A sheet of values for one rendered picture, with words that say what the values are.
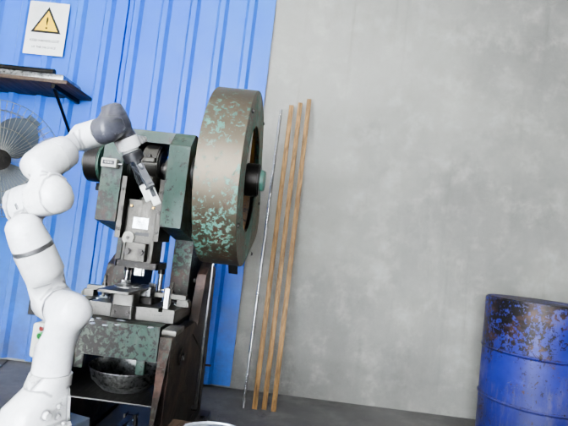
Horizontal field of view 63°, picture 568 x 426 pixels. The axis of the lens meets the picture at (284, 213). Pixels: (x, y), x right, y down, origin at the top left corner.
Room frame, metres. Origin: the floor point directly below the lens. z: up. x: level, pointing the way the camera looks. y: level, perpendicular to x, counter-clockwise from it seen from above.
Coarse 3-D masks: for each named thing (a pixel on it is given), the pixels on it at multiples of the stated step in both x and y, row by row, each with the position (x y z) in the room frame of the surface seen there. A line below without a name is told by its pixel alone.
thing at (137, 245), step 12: (132, 204) 2.12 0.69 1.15; (144, 204) 2.12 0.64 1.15; (132, 216) 2.12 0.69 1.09; (144, 216) 2.11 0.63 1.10; (132, 228) 2.12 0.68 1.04; (144, 228) 2.11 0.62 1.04; (132, 240) 2.10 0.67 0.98; (144, 240) 2.11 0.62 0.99; (132, 252) 2.09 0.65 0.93; (144, 252) 2.08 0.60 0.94; (156, 252) 2.17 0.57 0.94
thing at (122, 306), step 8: (104, 288) 1.93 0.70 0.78; (112, 288) 1.96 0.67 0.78; (120, 288) 1.98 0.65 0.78; (128, 288) 2.01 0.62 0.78; (136, 288) 2.03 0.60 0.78; (144, 288) 2.07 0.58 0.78; (112, 296) 2.02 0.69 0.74; (120, 296) 2.02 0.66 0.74; (128, 296) 2.02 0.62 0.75; (136, 296) 2.04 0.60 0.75; (112, 304) 2.02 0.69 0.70; (120, 304) 2.02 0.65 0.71; (128, 304) 2.02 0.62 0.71; (136, 304) 2.06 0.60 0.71; (112, 312) 2.01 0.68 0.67; (120, 312) 2.02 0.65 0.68; (128, 312) 2.02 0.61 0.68
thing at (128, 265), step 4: (116, 260) 2.13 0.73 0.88; (120, 260) 2.13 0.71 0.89; (124, 260) 2.13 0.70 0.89; (116, 264) 2.13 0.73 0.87; (120, 264) 2.13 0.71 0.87; (124, 264) 2.13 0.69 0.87; (128, 264) 2.13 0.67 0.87; (132, 264) 2.13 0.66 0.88; (136, 264) 2.13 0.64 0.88; (140, 264) 2.12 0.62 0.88; (144, 264) 2.12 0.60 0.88; (148, 264) 2.12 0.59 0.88; (152, 264) 2.12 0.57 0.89; (156, 264) 2.12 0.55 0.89; (160, 264) 2.16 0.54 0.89; (164, 264) 2.23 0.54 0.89; (124, 268) 2.25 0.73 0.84; (128, 268) 2.25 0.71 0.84; (140, 268) 2.12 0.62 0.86; (144, 268) 2.12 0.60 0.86; (148, 268) 2.12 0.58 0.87; (152, 268) 2.12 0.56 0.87; (156, 268) 2.13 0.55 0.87; (160, 268) 2.17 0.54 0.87; (164, 268) 2.24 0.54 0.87; (160, 272) 2.24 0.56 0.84; (164, 272) 2.25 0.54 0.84
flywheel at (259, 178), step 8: (256, 128) 2.38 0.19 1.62; (256, 136) 2.42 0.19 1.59; (248, 152) 2.16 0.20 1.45; (248, 160) 2.17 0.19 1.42; (248, 168) 2.12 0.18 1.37; (256, 168) 2.12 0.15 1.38; (248, 176) 2.10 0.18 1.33; (256, 176) 2.10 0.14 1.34; (264, 176) 2.14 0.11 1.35; (248, 184) 2.11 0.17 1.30; (256, 184) 2.11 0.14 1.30; (264, 184) 2.17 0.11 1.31; (248, 192) 2.14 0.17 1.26; (256, 192) 2.14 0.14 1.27; (248, 200) 2.47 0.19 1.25; (248, 208) 2.47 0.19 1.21
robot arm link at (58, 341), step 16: (48, 304) 1.35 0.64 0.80; (64, 304) 1.31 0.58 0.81; (80, 304) 1.33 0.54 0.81; (48, 320) 1.33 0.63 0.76; (64, 320) 1.31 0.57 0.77; (80, 320) 1.33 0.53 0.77; (48, 336) 1.34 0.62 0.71; (64, 336) 1.35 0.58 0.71; (48, 352) 1.35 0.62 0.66; (64, 352) 1.37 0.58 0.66; (32, 368) 1.37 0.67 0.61; (48, 368) 1.36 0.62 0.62; (64, 368) 1.38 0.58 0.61
